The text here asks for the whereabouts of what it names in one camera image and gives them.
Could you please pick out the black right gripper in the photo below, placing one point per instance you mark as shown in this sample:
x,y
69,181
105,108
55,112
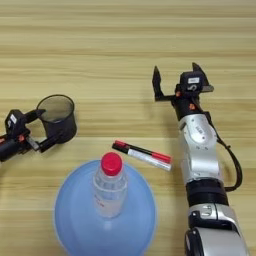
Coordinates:
x,y
188,105

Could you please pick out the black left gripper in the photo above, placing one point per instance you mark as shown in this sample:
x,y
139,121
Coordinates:
x,y
10,148

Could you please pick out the black mesh cup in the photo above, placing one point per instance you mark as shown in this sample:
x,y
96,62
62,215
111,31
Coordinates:
x,y
63,126

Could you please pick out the black pen with red ends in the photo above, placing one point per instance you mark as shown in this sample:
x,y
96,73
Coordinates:
x,y
161,156

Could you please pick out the clear bottle with red cap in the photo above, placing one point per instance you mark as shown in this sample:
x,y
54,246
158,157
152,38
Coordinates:
x,y
110,196

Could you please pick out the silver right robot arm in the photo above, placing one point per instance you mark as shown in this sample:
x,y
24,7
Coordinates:
x,y
200,150

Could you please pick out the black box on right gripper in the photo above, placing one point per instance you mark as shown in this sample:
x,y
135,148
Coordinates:
x,y
191,81

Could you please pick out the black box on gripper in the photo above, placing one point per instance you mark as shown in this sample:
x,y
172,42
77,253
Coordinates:
x,y
15,123
191,81

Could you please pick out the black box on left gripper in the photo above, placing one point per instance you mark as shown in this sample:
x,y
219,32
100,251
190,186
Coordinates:
x,y
15,123

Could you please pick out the blue round plate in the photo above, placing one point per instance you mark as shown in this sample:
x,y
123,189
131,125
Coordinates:
x,y
133,226

